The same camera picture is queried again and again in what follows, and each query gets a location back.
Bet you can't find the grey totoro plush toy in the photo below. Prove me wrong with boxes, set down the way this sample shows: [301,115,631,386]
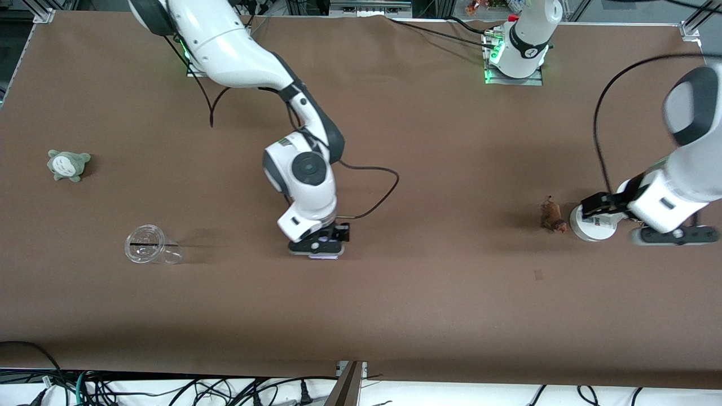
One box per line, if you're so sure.
[47,150,91,183]

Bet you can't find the long black table cable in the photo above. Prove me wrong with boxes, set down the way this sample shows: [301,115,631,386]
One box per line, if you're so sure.
[385,16,500,50]

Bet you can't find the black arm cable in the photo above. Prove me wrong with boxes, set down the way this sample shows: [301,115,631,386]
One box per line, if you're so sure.
[592,52,722,195]
[180,34,400,220]

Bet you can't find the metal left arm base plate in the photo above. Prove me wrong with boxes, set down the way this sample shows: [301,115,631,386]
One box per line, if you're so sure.
[484,28,544,86]

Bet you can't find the clear plastic cup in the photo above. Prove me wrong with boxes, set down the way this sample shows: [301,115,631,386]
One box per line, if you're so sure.
[124,224,183,264]

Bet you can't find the black floor cable loop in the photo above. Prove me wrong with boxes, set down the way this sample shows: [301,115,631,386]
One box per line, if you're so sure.
[0,341,65,390]

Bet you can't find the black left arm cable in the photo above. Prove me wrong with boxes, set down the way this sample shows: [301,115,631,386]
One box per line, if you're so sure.
[592,52,722,195]

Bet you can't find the white round desk lamp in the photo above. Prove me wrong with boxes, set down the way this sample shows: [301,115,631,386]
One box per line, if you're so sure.
[569,202,624,243]

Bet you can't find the aluminium frame post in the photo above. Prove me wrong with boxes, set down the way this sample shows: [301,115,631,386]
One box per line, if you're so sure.
[324,361,368,406]

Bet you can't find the brown table cover mat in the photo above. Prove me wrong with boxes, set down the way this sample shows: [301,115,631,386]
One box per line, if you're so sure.
[0,11,722,390]

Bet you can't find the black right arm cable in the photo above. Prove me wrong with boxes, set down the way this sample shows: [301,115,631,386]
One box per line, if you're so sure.
[180,34,400,220]

